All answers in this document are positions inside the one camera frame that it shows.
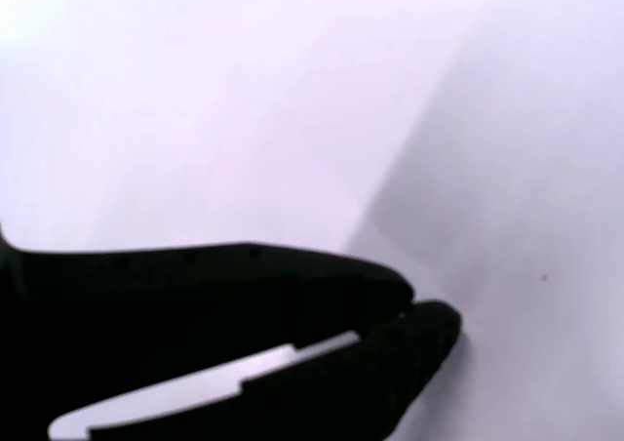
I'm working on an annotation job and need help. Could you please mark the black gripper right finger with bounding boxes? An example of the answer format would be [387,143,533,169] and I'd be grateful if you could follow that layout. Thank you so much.
[88,300,463,441]

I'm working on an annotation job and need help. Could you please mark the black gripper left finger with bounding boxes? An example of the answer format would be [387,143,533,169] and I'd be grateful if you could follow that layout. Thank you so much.
[0,223,416,441]

